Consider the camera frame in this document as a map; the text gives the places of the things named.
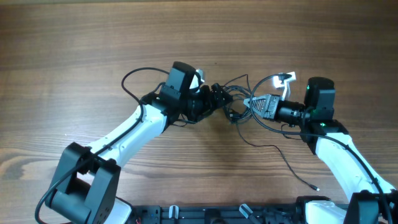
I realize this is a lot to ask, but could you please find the black USB cable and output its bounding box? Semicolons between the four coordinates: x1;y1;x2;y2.
221;73;320;192

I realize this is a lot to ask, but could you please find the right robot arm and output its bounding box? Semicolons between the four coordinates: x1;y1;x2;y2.
244;77;397;223

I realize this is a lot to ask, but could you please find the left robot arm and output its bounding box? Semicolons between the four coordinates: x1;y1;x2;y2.
34;62;233;223

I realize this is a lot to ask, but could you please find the right camera black cable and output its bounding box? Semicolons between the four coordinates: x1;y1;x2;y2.
249;73;393;224

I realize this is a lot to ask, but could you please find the camera black cable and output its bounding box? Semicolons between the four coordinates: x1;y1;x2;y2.
249;73;393;224
34;67;170;224

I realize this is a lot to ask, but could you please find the left camera black cable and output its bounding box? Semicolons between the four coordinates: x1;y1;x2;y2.
34;67;170;224

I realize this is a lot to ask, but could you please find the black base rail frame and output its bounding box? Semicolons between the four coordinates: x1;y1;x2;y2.
126;203;310;224

